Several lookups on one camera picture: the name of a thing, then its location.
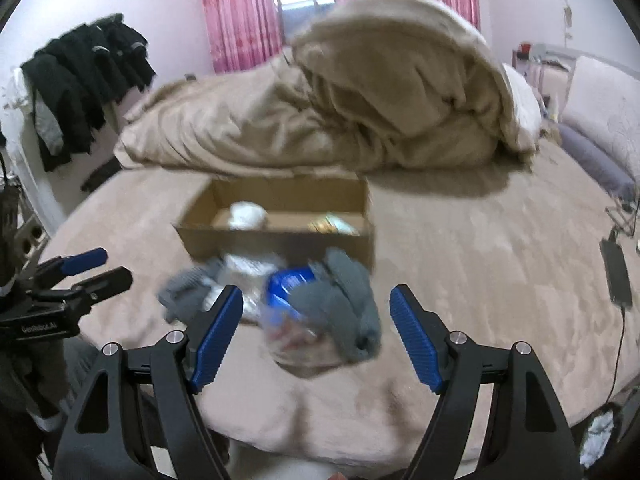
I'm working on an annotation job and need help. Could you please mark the grey knit glove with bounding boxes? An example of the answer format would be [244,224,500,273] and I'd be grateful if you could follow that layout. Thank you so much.
[288,247,382,363]
[157,258,222,324]

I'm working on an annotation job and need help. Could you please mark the blue Vinda tissue pack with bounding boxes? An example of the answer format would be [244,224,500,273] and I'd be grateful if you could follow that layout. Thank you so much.
[262,266,316,325]

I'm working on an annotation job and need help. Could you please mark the clear plastic snack bag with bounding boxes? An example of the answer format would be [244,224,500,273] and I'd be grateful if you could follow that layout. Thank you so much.
[217,254,343,368]

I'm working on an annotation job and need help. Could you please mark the white item in box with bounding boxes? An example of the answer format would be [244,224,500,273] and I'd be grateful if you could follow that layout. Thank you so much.
[228,200,268,231]

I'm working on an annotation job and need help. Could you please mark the black smartphone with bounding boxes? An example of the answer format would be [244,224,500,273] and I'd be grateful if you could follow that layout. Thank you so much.
[600,238,634,309]

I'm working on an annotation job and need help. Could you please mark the black clothes on rack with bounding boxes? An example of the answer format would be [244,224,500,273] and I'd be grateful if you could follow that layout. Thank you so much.
[21,13,155,172]

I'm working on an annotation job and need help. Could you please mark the brown cardboard box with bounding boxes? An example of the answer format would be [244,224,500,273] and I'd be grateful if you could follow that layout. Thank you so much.
[175,176,374,269]

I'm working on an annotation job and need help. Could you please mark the yellow cartoon tissue pack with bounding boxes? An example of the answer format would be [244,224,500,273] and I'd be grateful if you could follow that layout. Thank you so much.
[308,214,358,236]

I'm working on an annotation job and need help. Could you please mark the purple grey bolster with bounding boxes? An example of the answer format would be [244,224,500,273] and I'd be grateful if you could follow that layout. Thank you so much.
[558,124,636,202]

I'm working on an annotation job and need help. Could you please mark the pink curtain left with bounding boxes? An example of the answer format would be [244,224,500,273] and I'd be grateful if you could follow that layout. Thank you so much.
[202,0,282,74]

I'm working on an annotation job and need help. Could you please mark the white pillow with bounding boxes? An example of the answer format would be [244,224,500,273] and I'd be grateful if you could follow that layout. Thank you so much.
[503,64,542,154]

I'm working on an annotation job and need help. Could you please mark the grey patterned pillow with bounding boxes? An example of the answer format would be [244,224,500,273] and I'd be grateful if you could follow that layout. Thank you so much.
[561,56,640,182]

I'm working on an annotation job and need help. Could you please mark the beige fleece blanket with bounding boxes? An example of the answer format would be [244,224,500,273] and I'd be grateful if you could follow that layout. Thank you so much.
[114,0,537,176]

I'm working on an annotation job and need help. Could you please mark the black charging cable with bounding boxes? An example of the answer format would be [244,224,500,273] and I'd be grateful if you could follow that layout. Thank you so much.
[602,303,629,409]

